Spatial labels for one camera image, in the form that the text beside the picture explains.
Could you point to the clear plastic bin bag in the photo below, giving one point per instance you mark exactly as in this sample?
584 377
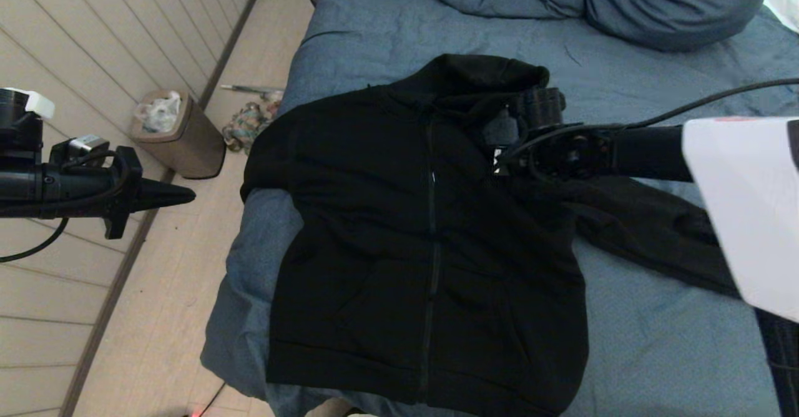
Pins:
159 114

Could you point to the colourful rag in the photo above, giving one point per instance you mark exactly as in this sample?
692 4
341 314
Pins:
246 130

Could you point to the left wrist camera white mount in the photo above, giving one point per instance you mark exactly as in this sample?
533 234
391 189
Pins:
22 123

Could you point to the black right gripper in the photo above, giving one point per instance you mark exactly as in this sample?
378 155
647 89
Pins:
515 161

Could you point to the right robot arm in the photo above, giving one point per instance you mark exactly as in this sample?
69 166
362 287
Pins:
749 205

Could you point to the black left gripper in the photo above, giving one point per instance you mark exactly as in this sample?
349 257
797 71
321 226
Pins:
128 195

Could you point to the blue pillow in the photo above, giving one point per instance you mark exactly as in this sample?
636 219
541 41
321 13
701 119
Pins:
674 5

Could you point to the thin stick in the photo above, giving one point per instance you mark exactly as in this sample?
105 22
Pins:
249 88

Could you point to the blue bed sheet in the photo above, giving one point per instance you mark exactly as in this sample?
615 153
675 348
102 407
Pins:
655 354

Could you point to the brown trash bin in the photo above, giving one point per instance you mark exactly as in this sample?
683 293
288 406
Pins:
187 148

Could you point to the black garment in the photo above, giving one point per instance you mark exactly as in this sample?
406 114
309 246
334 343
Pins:
406 217

